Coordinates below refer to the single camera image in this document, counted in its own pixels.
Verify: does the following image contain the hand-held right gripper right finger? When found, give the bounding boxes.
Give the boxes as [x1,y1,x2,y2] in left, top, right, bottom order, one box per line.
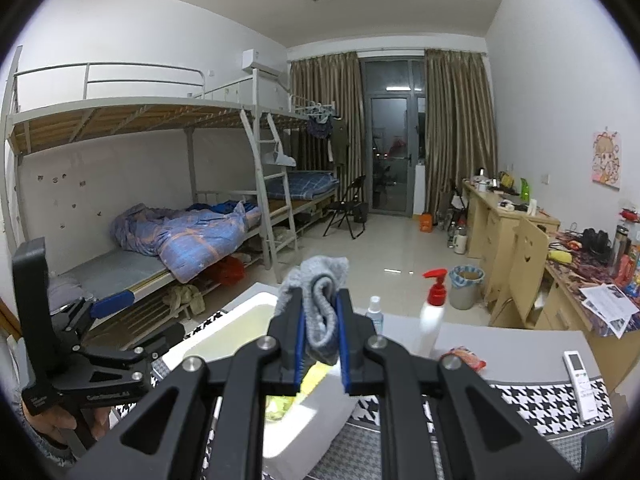
[336,287,583,480]

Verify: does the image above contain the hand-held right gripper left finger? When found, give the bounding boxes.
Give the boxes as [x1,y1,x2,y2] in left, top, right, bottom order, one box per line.
[65,287,306,480]

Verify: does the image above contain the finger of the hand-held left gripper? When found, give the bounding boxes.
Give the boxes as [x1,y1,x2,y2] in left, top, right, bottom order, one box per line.
[72,322,187,362]
[49,290,136,333]

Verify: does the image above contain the grey sock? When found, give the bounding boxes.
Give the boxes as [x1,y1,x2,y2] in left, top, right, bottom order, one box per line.
[274,255,350,367]

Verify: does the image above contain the yellow sponge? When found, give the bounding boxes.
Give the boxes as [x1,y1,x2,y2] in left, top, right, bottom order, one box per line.
[295,362,332,397]

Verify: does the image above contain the green plastic bag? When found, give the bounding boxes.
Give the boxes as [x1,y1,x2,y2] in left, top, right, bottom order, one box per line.
[265,395,302,424]

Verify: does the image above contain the white foam box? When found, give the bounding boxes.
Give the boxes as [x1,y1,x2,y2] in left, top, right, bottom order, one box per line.
[182,281,372,480]

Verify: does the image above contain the person's left hand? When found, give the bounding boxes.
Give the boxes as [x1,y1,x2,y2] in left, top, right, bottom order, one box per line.
[22,402,112,453]

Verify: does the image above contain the blue spray bottle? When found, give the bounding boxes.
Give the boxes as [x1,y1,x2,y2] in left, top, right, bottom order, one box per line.
[364,296,384,334]

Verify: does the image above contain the blue quilt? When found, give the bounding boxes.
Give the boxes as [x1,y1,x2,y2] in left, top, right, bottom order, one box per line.
[110,200,264,284]

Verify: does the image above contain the red bag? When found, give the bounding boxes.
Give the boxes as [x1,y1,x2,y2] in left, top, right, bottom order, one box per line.
[202,255,247,286]

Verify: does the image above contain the white pump lotion bottle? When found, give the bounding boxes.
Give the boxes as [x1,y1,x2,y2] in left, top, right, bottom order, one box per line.
[419,268,452,357]

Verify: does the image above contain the red snack packet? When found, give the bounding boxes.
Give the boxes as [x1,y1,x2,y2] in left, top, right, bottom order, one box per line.
[440,346,487,372]

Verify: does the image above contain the blue trash bin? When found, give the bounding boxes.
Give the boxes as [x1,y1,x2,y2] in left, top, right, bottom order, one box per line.
[447,265,486,310]

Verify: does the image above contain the black folding chair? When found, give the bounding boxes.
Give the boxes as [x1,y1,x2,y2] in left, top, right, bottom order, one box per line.
[322,175,369,240]

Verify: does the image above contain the white metal bunk bed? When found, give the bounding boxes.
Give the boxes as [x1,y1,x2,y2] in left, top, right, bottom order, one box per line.
[240,67,347,262]
[2,45,275,322]

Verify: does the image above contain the blue checked mattress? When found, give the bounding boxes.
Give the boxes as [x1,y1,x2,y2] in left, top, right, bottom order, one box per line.
[265,170,339,200]

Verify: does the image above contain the plain wooden desk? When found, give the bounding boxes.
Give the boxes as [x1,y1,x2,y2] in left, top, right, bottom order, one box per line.
[461,180,561,281]

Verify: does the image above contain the houndstooth table cloth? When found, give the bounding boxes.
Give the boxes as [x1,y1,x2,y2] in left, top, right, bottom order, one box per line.
[105,310,617,480]

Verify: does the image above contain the wooden chair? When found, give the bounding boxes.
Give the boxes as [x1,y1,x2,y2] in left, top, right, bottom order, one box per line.
[492,215,550,332]

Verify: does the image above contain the hanging dark clothes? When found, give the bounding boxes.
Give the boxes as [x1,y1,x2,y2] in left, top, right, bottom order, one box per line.
[306,115,349,167]

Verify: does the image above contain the glass balcony door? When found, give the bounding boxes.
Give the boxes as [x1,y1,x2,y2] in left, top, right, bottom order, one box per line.
[360,59,429,219]

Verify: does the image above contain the wooden desk with printed cover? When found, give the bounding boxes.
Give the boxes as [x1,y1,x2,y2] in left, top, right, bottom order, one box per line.
[540,232,640,392]

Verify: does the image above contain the brown curtain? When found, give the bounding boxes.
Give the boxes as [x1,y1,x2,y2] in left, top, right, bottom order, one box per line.
[424,49,499,217]
[290,51,369,207]

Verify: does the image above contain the white remote control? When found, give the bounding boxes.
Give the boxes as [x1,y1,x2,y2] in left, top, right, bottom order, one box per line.
[562,350,599,422]

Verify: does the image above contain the printed paper sheets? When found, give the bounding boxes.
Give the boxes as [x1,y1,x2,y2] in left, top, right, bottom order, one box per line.
[579,284,640,339]

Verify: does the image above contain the black headphones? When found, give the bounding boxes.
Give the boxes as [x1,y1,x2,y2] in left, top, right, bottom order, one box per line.
[580,228,612,261]

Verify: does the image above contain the black smartphone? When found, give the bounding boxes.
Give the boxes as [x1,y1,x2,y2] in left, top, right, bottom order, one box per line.
[582,430,614,474]

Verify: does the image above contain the white air conditioner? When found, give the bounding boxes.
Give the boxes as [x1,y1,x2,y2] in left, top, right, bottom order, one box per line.
[241,49,281,77]

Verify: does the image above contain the group of toiletry bottles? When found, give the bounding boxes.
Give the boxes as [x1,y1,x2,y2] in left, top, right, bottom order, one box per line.
[612,210,640,302]

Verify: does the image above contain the cartoon wall poster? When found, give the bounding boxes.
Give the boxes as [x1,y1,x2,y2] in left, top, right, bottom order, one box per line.
[591,131,623,190]

